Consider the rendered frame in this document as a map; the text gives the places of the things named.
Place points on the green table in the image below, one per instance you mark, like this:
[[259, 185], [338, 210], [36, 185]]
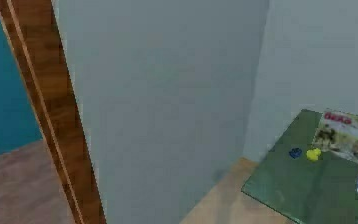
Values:
[[303, 190]]

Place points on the brown wooden room door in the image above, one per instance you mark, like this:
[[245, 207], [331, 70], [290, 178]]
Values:
[[53, 100]]

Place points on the pale magazine with red title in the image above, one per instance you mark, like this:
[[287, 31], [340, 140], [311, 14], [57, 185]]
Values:
[[345, 135]]

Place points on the small yellow toy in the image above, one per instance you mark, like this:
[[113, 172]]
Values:
[[313, 154]]

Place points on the small blue toy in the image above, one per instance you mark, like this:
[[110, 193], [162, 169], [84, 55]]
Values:
[[295, 153]]

